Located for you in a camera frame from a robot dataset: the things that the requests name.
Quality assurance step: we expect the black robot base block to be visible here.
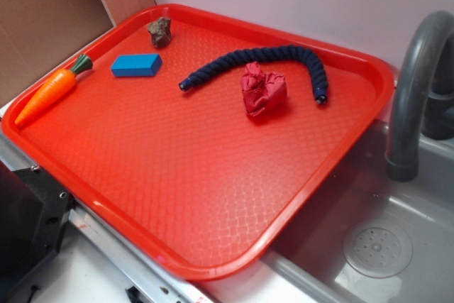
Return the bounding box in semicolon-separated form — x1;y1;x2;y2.
1;164;73;302

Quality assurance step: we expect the brown grey rock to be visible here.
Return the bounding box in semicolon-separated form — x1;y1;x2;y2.
147;17;172;48

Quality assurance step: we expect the red plastic tray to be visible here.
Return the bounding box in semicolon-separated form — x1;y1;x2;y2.
1;4;394;281

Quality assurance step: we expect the crumpled red cloth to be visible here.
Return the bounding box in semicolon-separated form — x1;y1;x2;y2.
240;62;287;117

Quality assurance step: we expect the blue rectangular block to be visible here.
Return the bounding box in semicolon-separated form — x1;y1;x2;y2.
111;54;162;77

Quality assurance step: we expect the orange toy carrot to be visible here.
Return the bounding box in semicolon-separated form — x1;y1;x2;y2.
15;54;93;126

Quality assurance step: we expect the grey plastic sink basin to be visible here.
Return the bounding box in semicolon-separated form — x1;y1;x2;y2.
201;65;454;303

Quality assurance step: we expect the round sink drain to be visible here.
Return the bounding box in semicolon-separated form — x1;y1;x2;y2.
343;220;413;279

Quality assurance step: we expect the grey curved faucet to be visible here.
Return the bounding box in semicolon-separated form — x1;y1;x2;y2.
385;11;453;182

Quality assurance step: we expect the brown cardboard panel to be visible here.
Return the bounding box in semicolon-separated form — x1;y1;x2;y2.
1;0;155;105

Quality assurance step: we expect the dark blue braided rope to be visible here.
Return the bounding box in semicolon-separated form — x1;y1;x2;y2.
178;44;331;106

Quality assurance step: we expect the aluminium frame rail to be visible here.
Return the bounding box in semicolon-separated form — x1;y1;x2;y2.
0;132;214;303

